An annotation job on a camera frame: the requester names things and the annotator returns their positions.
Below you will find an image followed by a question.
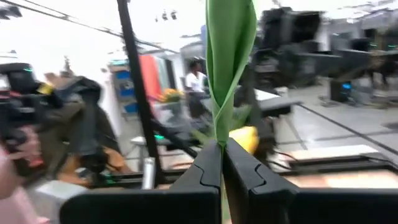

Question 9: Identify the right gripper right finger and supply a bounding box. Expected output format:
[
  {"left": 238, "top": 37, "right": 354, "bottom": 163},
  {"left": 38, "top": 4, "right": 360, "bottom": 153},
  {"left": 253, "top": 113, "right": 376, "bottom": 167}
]
[{"left": 223, "top": 138, "right": 398, "bottom": 224}]

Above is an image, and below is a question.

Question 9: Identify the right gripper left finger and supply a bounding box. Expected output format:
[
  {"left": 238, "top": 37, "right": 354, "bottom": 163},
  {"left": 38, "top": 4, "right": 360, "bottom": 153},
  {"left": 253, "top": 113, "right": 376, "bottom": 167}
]
[{"left": 58, "top": 139, "right": 223, "bottom": 224}]

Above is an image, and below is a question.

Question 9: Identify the silver metal cylinder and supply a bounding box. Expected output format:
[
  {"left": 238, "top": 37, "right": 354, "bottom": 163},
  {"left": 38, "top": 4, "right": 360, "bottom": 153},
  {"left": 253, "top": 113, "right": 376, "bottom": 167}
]
[{"left": 142, "top": 157, "right": 156, "bottom": 190}]

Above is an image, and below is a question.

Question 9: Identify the person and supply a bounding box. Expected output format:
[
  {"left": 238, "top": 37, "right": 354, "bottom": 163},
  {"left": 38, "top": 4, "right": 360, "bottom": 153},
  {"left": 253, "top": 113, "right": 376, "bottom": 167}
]
[{"left": 185, "top": 58, "right": 210, "bottom": 121}]

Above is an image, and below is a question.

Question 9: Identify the orange hanging cloth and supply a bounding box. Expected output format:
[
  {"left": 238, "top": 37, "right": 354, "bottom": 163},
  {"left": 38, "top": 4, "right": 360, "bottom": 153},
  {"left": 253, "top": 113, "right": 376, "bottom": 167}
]
[{"left": 139, "top": 54, "right": 163, "bottom": 102}]

